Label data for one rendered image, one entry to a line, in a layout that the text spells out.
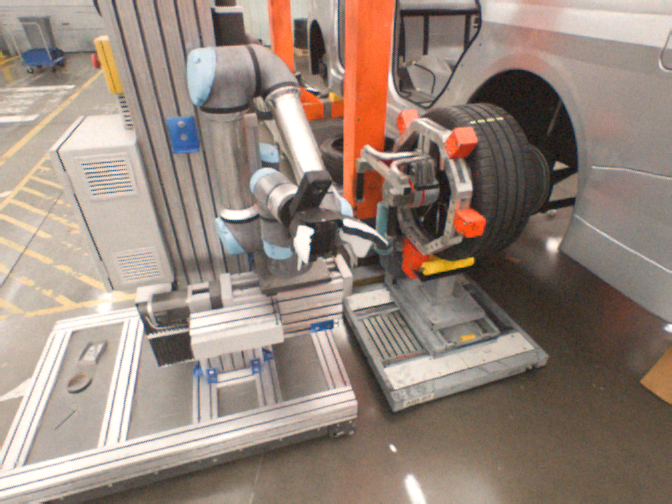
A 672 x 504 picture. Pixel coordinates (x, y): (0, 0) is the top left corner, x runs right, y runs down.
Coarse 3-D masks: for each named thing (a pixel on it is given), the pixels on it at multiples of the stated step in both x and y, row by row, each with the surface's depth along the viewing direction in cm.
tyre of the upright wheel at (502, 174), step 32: (448, 128) 155; (480, 128) 146; (512, 128) 148; (480, 160) 141; (512, 160) 144; (480, 192) 144; (512, 192) 145; (416, 224) 195; (512, 224) 152; (448, 256) 172
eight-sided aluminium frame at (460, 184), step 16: (416, 128) 162; (432, 128) 153; (400, 144) 179; (448, 160) 145; (448, 176) 147; (464, 176) 145; (464, 192) 143; (464, 208) 148; (400, 224) 193; (448, 224) 152; (416, 240) 180; (448, 240) 154
